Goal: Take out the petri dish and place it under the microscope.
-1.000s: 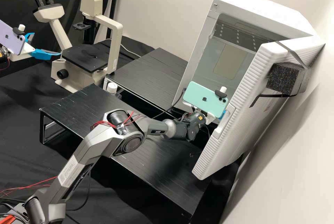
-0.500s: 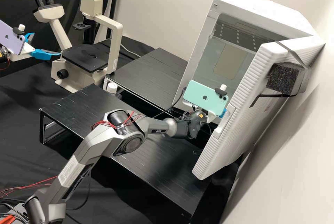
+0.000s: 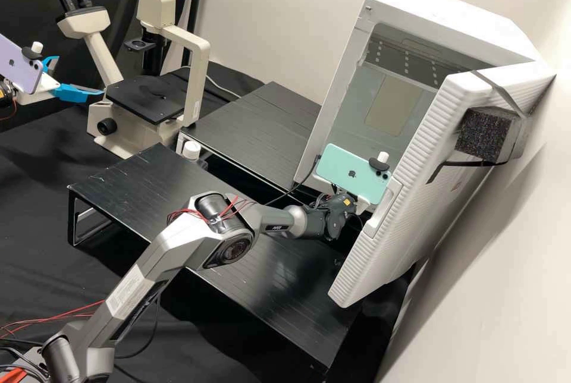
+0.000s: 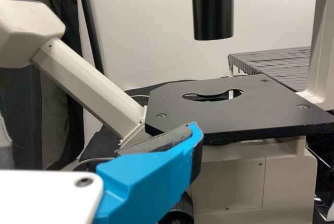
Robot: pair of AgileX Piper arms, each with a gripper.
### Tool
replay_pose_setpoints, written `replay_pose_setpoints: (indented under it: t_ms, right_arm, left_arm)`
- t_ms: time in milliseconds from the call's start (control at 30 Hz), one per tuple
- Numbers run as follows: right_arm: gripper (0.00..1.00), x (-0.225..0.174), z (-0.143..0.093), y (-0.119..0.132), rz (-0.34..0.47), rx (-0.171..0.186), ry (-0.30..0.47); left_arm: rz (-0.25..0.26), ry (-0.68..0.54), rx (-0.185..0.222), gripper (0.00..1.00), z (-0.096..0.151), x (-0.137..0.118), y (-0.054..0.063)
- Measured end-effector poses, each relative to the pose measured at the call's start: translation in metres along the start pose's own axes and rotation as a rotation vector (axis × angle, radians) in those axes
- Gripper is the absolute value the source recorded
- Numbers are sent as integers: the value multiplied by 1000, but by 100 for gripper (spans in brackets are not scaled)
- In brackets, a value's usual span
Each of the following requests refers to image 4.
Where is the black platform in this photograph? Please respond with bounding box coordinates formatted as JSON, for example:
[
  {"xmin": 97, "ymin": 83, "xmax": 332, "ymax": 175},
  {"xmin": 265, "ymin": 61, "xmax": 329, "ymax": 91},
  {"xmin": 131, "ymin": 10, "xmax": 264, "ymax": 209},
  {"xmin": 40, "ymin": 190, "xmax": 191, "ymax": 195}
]
[{"xmin": 228, "ymin": 46, "xmax": 313, "ymax": 95}]

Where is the cream microscope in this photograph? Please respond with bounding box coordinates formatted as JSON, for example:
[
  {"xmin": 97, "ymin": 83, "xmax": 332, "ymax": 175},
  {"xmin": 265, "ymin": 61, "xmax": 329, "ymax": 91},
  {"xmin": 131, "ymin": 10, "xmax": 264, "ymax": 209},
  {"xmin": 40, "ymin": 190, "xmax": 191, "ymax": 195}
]
[{"xmin": 0, "ymin": 0, "xmax": 334, "ymax": 224}]

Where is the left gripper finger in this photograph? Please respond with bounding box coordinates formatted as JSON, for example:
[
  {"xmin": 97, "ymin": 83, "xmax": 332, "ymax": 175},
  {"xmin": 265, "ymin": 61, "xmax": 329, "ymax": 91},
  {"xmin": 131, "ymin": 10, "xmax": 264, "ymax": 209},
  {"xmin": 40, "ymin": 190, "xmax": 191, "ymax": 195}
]
[{"xmin": 93, "ymin": 121, "xmax": 204, "ymax": 224}]

